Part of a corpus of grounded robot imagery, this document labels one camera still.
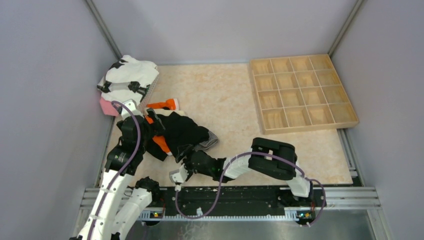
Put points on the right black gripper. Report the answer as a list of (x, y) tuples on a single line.
[(185, 150)]

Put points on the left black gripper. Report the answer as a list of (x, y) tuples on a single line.
[(156, 127)]

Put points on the black boxer underwear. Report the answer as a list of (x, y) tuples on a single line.
[(179, 131)]

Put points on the grey striped underwear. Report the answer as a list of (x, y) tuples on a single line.
[(207, 144)]

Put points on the orange underwear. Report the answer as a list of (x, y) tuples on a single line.
[(170, 104)]

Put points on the wooden compartment tray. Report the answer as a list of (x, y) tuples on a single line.
[(300, 94)]

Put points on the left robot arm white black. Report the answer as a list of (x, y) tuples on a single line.
[(107, 220)]

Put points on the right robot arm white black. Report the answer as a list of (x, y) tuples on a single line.
[(272, 158)]

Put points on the white perforated basket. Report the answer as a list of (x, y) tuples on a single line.
[(148, 92)]

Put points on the pink cloth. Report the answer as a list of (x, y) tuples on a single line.
[(107, 108)]

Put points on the white black clothes pile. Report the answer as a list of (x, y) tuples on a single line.
[(126, 79)]

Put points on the black metal base rail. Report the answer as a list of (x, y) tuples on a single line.
[(260, 203)]

